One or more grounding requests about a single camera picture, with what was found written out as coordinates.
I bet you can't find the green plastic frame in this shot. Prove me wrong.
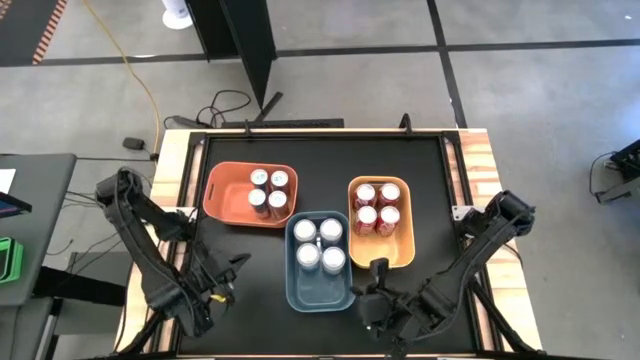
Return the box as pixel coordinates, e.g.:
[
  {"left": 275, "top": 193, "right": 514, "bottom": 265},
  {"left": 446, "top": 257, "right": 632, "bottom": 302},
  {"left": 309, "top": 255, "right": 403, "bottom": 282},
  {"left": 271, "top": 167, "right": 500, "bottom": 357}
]
[{"left": 0, "top": 236, "right": 25, "bottom": 286}]

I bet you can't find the silver metal bracket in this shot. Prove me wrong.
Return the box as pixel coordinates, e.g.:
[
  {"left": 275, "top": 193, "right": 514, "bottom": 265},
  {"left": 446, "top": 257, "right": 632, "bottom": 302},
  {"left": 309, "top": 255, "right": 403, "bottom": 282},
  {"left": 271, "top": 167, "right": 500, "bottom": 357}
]
[{"left": 451, "top": 203, "right": 481, "bottom": 222}]

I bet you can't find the black standing panel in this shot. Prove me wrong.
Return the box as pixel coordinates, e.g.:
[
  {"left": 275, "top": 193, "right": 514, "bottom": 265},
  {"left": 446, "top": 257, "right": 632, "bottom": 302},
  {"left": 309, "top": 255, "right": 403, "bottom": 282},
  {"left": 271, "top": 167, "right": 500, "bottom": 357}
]
[{"left": 184, "top": 0, "right": 284, "bottom": 121}]

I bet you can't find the white paper sheet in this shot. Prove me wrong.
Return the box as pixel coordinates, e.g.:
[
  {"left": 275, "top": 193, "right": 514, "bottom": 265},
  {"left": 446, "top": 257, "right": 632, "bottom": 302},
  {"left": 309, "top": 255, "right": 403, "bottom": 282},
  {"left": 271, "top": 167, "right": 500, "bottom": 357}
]
[{"left": 0, "top": 168, "right": 18, "bottom": 195}]

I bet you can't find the blue-grey plastic bin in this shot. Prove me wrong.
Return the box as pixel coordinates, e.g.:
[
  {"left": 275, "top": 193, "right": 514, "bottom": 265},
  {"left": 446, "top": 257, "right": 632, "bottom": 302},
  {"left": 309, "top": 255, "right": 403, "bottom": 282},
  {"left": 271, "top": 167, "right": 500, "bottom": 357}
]
[{"left": 284, "top": 210, "right": 357, "bottom": 314}]

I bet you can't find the black floor cable with plug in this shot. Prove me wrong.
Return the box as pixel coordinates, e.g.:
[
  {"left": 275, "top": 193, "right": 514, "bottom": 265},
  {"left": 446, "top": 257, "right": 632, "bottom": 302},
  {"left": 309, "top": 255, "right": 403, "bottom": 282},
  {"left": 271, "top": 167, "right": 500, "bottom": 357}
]
[{"left": 163, "top": 88, "right": 253, "bottom": 130}]

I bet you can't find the black desk foot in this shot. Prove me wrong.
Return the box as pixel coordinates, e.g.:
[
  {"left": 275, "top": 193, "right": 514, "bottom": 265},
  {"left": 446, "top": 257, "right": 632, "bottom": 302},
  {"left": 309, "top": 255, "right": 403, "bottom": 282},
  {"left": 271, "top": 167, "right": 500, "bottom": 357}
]
[{"left": 32, "top": 266, "right": 127, "bottom": 308}]

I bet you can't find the dark tablet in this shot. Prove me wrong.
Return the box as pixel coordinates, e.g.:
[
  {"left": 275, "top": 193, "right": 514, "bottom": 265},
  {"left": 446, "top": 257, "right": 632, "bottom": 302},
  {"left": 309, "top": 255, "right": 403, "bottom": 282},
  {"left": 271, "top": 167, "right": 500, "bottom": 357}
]
[{"left": 0, "top": 191, "right": 34, "bottom": 219}]

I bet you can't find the white round pedestal base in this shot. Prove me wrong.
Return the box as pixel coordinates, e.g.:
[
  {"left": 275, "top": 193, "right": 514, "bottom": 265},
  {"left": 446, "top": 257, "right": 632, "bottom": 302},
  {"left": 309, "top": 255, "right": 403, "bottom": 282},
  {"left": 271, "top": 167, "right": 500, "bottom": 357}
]
[{"left": 160, "top": 0, "right": 195, "bottom": 31}]

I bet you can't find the black rig strut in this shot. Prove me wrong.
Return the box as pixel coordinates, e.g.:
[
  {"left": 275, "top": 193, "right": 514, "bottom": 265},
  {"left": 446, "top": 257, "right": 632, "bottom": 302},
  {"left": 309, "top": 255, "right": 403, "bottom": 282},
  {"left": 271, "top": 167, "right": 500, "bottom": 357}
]
[
  {"left": 117, "top": 309, "right": 169, "bottom": 354},
  {"left": 467, "top": 279, "right": 544, "bottom": 354}
]

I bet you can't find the black orange striped mat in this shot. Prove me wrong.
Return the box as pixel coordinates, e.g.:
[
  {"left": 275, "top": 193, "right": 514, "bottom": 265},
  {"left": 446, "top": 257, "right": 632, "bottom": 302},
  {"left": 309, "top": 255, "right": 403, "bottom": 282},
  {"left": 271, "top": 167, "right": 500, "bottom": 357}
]
[{"left": 0, "top": 0, "right": 70, "bottom": 67}]

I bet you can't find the yellow floor cable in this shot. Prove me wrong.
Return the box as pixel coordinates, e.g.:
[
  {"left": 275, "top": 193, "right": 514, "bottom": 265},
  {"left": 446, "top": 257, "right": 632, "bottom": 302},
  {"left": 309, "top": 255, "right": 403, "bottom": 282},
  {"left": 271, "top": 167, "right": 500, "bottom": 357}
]
[{"left": 81, "top": 0, "right": 162, "bottom": 157}]

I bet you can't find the yellow plastic bin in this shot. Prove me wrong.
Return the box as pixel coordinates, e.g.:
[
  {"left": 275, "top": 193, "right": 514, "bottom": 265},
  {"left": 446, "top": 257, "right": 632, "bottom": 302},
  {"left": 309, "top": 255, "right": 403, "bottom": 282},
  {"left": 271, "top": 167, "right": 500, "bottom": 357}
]
[{"left": 347, "top": 175, "right": 417, "bottom": 270}]

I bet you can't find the black floor equipment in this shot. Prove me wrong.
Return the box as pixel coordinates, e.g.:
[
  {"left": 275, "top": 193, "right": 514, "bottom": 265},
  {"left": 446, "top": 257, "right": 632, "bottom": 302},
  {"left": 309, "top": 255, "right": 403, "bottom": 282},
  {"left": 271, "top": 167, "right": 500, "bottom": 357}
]
[{"left": 589, "top": 138, "right": 640, "bottom": 205}]

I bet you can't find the grey desk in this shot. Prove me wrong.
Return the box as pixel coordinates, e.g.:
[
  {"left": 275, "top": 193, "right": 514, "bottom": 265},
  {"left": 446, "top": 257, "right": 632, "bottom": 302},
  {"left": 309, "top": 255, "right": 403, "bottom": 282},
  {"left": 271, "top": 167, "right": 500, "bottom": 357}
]
[{"left": 0, "top": 152, "right": 79, "bottom": 307}]

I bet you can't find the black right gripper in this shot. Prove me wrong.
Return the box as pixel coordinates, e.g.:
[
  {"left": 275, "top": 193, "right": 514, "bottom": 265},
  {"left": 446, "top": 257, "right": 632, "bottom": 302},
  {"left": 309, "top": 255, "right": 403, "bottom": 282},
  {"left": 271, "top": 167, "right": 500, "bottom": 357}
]
[{"left": 356, "top": 257, "right": 431, "bottom": 346}]

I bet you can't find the orange plastic bin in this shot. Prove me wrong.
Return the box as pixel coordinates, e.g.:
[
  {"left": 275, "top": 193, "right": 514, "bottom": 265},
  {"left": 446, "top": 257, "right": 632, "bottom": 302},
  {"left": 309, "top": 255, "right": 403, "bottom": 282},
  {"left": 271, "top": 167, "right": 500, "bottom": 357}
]
[{"left": 203, "top": 160, "right": 300, "bottom": 229}]

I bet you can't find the black bar behind table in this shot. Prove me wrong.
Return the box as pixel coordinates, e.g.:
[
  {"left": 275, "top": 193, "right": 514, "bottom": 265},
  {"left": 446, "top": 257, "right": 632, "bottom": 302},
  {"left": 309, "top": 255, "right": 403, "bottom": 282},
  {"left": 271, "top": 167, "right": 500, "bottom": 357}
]
[{"left": 220, "top": 117, "right": 346, "bottom": 130}]

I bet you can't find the grey seat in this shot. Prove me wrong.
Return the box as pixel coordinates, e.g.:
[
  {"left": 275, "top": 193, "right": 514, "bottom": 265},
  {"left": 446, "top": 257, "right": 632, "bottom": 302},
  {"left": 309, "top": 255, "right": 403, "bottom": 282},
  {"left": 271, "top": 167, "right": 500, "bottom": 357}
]
[{"left": 0, "top": 297, "right": 55, "bottom": 360}]

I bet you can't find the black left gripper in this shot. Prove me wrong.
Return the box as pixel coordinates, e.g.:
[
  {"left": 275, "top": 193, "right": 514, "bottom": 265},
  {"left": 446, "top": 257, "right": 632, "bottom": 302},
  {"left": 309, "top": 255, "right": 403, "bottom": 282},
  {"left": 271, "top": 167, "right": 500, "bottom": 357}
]
[{"left": 187, "top": 239, "right": 252, "bottom": 311}]

